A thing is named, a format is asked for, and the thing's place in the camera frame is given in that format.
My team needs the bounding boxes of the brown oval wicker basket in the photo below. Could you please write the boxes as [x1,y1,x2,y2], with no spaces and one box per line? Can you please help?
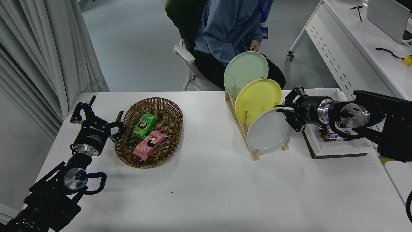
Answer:
[115,97,183,169]

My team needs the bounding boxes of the person's right hand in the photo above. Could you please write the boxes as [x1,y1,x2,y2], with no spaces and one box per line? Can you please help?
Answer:
[244,40,260,52]

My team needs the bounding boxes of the pale green plate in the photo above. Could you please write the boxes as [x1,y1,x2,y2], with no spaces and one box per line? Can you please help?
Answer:
[224,51,269,97]

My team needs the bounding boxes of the white curtain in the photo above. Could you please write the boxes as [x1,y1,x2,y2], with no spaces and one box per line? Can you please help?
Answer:
[0,0,110,140]

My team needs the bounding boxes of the blue lanyard with badge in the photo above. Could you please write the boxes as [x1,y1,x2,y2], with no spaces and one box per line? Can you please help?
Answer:
[257,0,270,39]

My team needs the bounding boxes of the yellow plate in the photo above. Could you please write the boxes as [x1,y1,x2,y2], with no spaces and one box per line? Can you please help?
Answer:
[235,79,282,125]

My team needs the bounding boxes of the white desk with perforated panel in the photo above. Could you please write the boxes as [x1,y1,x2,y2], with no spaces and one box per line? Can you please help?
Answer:
[286,0,412,111]

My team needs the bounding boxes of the grey laptop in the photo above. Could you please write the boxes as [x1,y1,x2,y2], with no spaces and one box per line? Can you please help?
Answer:
[367,0,412,44]

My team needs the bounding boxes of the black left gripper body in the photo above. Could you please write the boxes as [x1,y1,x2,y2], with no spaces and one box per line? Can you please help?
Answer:
[73,118,112,152]

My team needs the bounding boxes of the green snack pack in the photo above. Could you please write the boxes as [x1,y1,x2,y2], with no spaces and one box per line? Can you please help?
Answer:
[131,112,158,140]

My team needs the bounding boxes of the person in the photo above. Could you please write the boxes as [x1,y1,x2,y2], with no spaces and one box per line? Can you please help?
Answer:
[193,0,286,91]

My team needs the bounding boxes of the grey plate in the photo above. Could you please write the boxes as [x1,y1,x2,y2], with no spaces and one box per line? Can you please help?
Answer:
[247,108,294,155]

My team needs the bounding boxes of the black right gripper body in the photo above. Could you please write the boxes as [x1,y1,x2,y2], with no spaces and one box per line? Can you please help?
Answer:
[298,96,322,126]

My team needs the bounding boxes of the pink snack pack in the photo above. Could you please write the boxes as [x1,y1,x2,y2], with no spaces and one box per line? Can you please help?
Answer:
[133,130,169,161]

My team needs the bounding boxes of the wooden plate rack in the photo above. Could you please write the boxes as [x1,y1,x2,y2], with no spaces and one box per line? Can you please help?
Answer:
[225,77,291,161]

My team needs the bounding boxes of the white tray with dark base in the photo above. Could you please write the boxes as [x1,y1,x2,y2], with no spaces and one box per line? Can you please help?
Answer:
[290,88,374,160]

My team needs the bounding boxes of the black cable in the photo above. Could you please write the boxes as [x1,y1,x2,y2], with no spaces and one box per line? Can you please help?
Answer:
[376,48,405,60]

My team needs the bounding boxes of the white chair with dark back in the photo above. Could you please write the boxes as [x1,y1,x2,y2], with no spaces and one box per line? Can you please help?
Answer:
[165,0,224,92]

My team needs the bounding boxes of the black glasses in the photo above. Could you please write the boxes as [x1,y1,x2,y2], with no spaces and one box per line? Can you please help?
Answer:
[351,6,363,22]

